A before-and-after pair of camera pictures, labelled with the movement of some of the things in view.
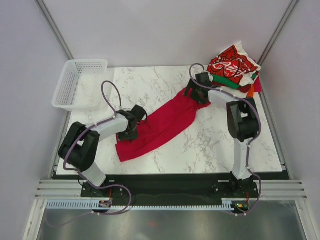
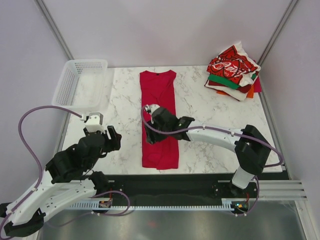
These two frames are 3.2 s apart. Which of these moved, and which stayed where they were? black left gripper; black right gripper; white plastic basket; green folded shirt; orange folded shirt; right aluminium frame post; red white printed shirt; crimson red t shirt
Moved: crimson red t shirt; black left gripper; black right gripper
Stayed: green folded shirt; red white printed shirt; right aluminium frame post; orange folded shirt; white plastic basket
